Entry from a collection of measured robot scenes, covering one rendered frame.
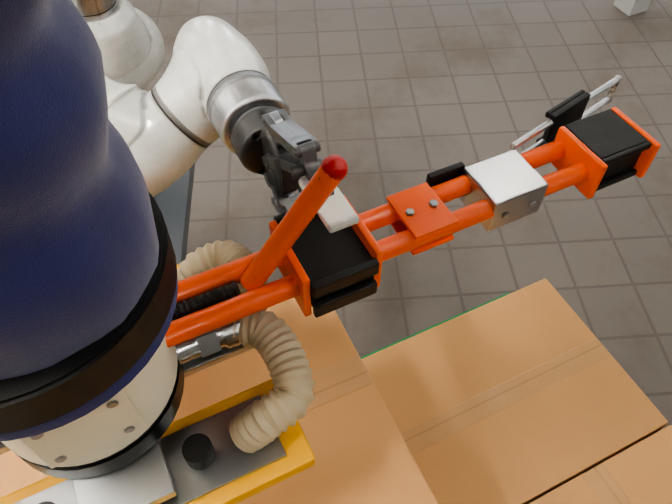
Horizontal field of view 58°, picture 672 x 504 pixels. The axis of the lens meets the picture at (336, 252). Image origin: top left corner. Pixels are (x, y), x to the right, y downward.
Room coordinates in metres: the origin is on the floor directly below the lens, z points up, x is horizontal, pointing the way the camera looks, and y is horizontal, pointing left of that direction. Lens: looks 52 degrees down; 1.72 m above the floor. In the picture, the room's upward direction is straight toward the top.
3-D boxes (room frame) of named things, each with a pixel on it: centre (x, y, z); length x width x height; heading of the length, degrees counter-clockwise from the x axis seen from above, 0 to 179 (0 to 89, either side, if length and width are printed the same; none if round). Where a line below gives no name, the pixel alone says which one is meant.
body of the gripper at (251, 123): (0.51, 0.07, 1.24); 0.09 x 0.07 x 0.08; 26
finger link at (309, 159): (0.41, 0.02, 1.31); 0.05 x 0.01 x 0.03; 26
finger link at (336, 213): (0.39, 0.01, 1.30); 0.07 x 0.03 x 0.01; 26
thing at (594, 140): (0.52, -0.31, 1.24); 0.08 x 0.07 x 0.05; 116
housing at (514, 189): (0.47, -0.18, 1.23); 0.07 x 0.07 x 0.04; 26
